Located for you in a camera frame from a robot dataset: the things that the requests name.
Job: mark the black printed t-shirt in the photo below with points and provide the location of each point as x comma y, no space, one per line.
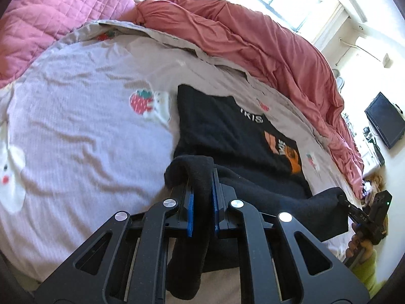
250,155

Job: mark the red crumpled duvet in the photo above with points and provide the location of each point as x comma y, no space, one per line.
269,52

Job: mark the beige strawberry bed sheet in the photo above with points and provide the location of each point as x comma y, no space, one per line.
92,125

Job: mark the pink quilted blanket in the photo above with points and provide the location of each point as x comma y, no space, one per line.
28,27

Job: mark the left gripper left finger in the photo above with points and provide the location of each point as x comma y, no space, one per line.
125,260

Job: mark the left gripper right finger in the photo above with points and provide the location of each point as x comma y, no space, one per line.
279,260

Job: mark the right hand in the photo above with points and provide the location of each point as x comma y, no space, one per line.
358,243

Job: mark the black wall monitor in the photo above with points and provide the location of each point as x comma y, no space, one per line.
386,120

